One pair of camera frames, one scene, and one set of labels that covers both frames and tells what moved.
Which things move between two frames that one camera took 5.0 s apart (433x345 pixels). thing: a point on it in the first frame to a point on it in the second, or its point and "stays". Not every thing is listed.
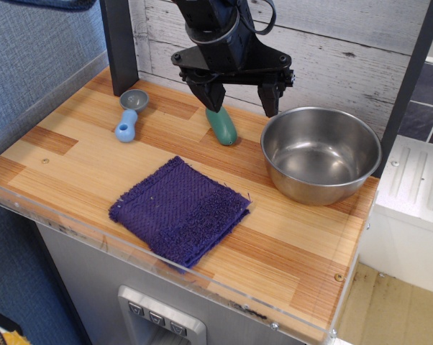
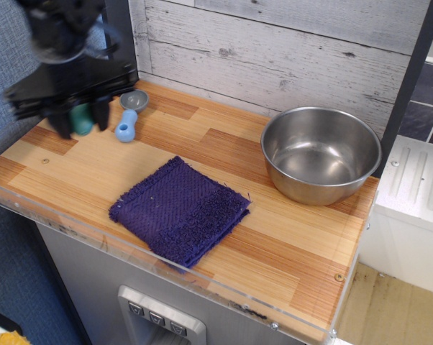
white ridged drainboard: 415,182 stays
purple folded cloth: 180,213 stays
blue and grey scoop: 131,101 stays
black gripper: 260,65 to 71,82
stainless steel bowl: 318,156 stays
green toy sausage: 222,126 to 81,118
